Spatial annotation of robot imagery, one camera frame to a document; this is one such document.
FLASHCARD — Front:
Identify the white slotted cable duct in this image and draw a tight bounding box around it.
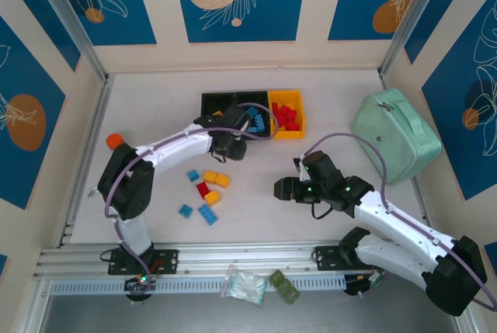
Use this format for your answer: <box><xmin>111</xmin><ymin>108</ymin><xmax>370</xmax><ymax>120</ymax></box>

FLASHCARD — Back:
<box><xmin>49</xmin><ymin>274</ymin><xmax>346</xmax><ymax>296</ymax></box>

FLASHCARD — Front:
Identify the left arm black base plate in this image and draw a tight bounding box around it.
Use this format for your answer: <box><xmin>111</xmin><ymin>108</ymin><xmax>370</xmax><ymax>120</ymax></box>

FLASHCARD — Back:
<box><xmin>107</xmin><ymin>248</ymin><xmax>180</xmax><ymax>276</ymax></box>

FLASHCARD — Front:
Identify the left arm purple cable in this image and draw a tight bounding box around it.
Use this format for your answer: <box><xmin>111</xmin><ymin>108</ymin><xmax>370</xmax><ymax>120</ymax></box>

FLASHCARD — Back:
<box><xmin>103</xmin><ymin>102</ymin><xmax>279</xmax><ymax>295</ymax></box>

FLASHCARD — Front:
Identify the aluminium mounting rail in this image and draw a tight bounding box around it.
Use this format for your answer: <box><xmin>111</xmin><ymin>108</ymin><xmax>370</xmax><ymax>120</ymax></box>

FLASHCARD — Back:
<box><xmin>33</xmin><ymin>239</ymin><xmax>465</xmax><ymax>280</ymax></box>

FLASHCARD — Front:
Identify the clear plastic zip bag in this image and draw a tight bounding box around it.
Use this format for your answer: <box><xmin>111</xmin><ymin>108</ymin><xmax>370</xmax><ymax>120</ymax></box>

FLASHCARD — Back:
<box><xmin>219</xmin><ymin>264</ymin><xmax>267</xmax><ymax>307</ymax></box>

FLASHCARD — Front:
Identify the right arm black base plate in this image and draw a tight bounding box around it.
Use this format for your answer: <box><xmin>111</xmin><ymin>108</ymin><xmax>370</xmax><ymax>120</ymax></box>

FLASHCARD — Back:
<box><xmin>311</xmin><ymin>245</ymin><xmax>389</xmax><ymax>272</ymax></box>

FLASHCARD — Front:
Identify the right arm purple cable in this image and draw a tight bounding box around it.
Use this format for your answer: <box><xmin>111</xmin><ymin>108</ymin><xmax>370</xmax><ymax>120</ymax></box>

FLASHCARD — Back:
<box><xmin>301</xmin><ymin>132</ymin><xmax>497</xmax><ymax>309</ymax></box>

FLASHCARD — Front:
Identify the aluminium frame post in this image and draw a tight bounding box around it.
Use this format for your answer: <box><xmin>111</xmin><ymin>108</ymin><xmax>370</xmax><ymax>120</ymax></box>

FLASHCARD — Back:
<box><xmin>378</xmin><ymin>0</ymin><xmax>447</xmax><ymax>80</ymax></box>
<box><xmin>29</xmin><ymin>0</ymin><xmax>113</xmax><ymax>85</ymax></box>

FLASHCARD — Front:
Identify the yellow plastic bin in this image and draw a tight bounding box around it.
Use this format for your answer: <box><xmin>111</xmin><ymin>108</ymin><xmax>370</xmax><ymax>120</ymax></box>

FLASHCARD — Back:
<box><xmin>267</xmin><ymin>89</ymin><xmax>307</xmax><ymax>140</ymax></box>

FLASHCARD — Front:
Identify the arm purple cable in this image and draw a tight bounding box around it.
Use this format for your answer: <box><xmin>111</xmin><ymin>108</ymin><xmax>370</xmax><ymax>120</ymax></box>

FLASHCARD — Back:
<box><xmin>103</xmin><ymin>102</ymin><xmax>279</xmax><ymax>295</ymax></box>
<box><xmin>301</xmin><ymin>132</ymin><xmax>497</xmax><ymax>309</ymax></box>

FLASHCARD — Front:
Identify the aluminium floor side rail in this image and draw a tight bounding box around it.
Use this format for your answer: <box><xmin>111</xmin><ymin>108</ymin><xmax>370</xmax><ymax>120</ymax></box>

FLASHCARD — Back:
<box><xmin>57</xmin><ymin>75</ymin><xmax>114</xmax><ymax>248</ymax></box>

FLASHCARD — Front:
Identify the mint green zip bag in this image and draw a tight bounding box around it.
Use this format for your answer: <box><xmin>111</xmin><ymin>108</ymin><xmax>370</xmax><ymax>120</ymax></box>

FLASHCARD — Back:
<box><xmin>351</xmin><ymin>87</ymin><xmax>443</xmax><ymax>186</ymax></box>

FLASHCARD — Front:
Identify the black plastic bin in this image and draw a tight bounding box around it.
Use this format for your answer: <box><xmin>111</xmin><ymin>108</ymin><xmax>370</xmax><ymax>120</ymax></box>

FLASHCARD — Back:
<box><xmin>234</xmin><ymin>91</ymin><xmax>271</xmax><ymax>142</ymax></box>
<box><xmin>200</xmin><ymin>92</ymin><xmax>236</xmax><ymax>121</ymax></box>

